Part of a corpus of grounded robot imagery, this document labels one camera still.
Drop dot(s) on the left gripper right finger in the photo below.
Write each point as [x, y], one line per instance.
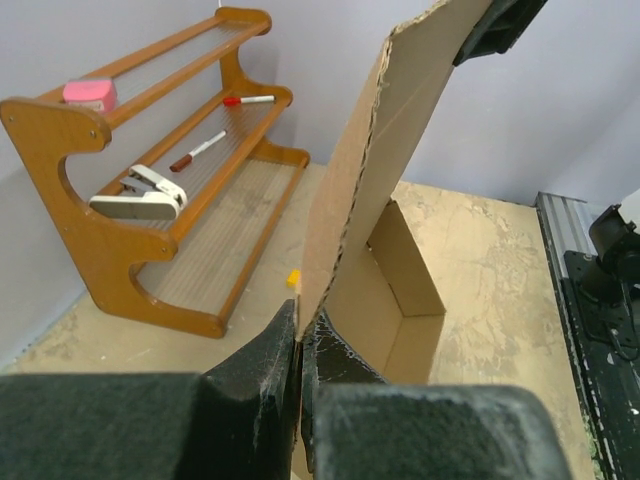
[357, 425]

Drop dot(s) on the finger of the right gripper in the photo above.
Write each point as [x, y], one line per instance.
[499, 28]

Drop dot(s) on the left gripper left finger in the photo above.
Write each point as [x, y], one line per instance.
[235, 421]

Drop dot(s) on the brown cardboard box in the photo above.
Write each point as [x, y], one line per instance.
[361, 266]

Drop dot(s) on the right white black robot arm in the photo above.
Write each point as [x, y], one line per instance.
[612, 250]

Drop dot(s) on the yellow toy block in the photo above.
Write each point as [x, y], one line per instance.
[293, 278]

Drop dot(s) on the white clamp tool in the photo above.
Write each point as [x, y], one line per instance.
[147, 195]

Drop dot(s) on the wooden three-tier rack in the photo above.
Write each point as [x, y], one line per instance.
[186, 274]

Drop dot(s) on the brown-capped white marker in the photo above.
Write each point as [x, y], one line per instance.
[187, 159]

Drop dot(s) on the red-capped white marker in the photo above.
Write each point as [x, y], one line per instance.
[237, 101]

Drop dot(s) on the pink eraser block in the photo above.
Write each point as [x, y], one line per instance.
[98, 94]

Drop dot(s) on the aluminium extrusion frame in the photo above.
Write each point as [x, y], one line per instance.
[565, 224]

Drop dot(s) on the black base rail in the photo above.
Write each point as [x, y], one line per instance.
[608, 394]

